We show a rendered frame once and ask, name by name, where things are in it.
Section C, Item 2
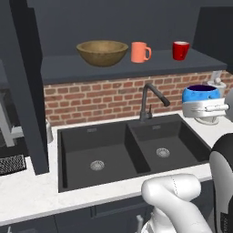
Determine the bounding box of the dark cabinet door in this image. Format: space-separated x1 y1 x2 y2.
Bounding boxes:
8 0 50 177
192 5 233 74

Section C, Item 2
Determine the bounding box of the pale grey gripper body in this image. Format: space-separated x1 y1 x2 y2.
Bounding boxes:
181 97 228 119

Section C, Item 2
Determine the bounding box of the grey metal stand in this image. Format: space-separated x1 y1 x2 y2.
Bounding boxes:
0 90 25 148

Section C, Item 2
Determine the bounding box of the black tap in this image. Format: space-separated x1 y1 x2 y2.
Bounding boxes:
139 83 171 122

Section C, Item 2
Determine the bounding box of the orange mug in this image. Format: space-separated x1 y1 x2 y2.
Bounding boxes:
130 41 152 64

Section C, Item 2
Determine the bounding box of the white countertop appliance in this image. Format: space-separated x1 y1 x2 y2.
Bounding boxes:
194 70 228 126

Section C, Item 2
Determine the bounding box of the dark drawer front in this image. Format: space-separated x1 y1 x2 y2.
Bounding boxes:
90 196 150 219

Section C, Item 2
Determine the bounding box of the black mesh rack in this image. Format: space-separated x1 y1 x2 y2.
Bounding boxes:
0 154 27 177

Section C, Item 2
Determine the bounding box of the dark open wall cabinet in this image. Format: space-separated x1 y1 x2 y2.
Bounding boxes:
26 0 228 86

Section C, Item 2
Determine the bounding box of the silver cupboard handle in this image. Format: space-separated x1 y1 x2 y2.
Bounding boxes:
136 214 144 233

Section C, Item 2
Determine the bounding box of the red cup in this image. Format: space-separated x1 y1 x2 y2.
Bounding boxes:
172 41 190 61

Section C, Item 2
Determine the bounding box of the small grey bottle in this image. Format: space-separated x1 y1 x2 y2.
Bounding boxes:
45 119 55 144

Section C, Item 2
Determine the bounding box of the blue bowl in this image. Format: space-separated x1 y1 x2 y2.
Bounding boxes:
181 84 221 104

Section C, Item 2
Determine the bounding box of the black double sink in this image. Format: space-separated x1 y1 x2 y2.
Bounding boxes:
56 113 212 194

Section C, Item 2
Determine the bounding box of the wooden bowl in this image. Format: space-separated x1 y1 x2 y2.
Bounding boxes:
76 40 129 67

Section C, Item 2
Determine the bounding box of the dark lower cupboard door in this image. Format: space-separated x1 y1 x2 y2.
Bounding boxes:
54 202 154 233
0 214 58 233

